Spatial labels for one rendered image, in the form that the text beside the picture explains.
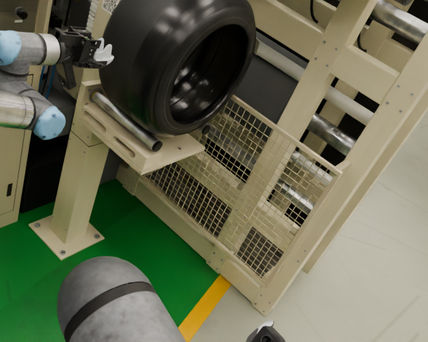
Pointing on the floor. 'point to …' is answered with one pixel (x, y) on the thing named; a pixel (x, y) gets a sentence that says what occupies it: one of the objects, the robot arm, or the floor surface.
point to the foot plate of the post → (43, 228)
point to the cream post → (80, 163)
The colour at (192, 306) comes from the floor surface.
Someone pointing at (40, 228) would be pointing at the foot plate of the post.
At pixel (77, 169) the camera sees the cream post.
